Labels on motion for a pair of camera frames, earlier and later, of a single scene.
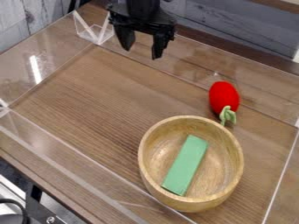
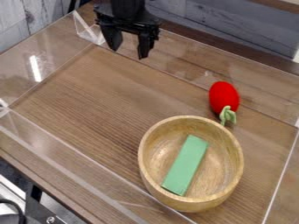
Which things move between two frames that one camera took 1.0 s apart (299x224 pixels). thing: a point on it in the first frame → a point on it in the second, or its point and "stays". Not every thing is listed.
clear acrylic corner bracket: (94, 32) stays
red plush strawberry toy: (225, 101) stays
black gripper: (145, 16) → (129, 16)
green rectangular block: (181, 175) stays
